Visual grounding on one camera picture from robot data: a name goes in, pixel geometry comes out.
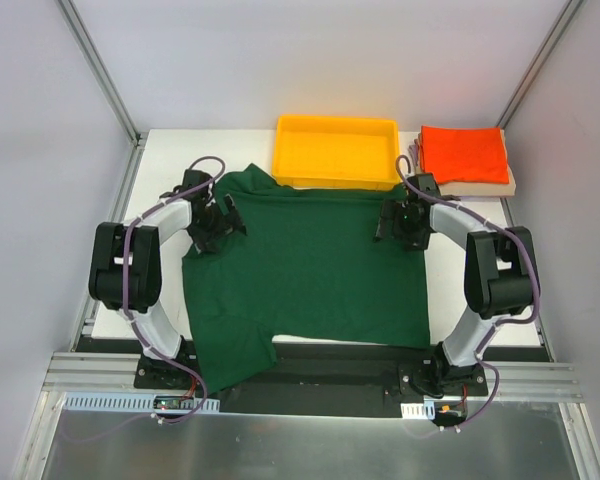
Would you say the green t-shirt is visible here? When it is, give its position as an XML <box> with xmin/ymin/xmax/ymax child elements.
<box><xmin>182</xmin><ymin>165</ymin><xmax>430</xmax><ymax>393</ymax></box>

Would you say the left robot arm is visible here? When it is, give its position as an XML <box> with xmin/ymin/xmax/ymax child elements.
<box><xmin>88</xmin><ymin>193</ymin><xmax>247</xmax><ymax>389</ymax></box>

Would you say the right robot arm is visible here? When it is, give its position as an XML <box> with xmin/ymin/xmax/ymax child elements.
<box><xmin>374</xmin><ymin>199</ymin><xmax>540</xmax><ymax>395</ymax></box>

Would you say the yellow plastic tray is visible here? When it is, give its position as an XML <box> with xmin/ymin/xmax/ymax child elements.
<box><xmin>271</xmin><ymin>115</ymin><xmax>400</xmax><ymax>191</ymax></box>

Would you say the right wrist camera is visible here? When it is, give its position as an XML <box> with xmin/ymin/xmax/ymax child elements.
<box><xmin>407</xmin><ymin>173</ymin><xmax>440</xmax><ymax>198</ymax></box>

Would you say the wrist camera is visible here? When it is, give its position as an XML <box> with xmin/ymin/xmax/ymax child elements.
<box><xmin>407</xmin><ymin>173</ymin><xmax>440</xmax><ymax>198</ymax></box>
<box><xmin>179</xmin><ymin>169</ymin><xmax>213</xmax><ymax>198</ymax></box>

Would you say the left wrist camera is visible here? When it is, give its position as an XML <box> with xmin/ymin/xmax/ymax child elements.
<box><xmin>179</xmin><ymin>169</ymin><xmax>213</xmax><ymax>198</ymax></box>

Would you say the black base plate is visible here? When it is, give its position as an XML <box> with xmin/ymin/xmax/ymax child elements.
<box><xmin>134</xmin><ymin>339</ymin><xmax>492</xmax><ymax>416</ymax></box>

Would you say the left aluminium frame post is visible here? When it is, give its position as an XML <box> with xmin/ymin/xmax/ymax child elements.
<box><xmin>55</xmin><ymin>0</ymin><xmax>142</xmax><ymax>146</ymax></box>

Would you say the aluminium frame post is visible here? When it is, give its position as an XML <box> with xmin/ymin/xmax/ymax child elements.
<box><xmin>55</xmin><ymin>0</ymin><xmax>142</xmax><ymax>146</ymax></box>
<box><xmin>497</xmin><ymin>0</ymin><xmax>587</xmax><ymax>129</ymax></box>

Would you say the right white cable duct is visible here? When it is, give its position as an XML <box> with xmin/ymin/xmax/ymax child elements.
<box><xmin>400</xmin><ymin>401</ymin><xmax>436</xmax><ymax>421</ymax></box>

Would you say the white cable duct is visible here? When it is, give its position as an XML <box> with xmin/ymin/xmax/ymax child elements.
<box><xmin>64</xmin><ymin>392</ymin><xmax>220</xmax><ymax>415</ymax></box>
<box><xmin>400</xmin><ymin>401</ymin><xmax>436</xmax><ymax>421</ymax></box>

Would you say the front aluminium rail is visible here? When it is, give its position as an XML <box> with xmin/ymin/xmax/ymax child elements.
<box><xmin>43</xmin><ymin>352</ymin><xmax>584</xmax><ymax>403</ymax></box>

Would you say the left white cable duct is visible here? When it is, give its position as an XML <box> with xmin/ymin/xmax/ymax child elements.
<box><xmin>64</xmin><ymin>392</ymin><xmax>220</xmax><ymax>415</ymax></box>

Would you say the right aluminium frame post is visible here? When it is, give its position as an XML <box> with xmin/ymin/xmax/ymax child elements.
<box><xmin>497</xmin><ymin>0</ymin><xmax>587</xmax><ymax>129</ymax></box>

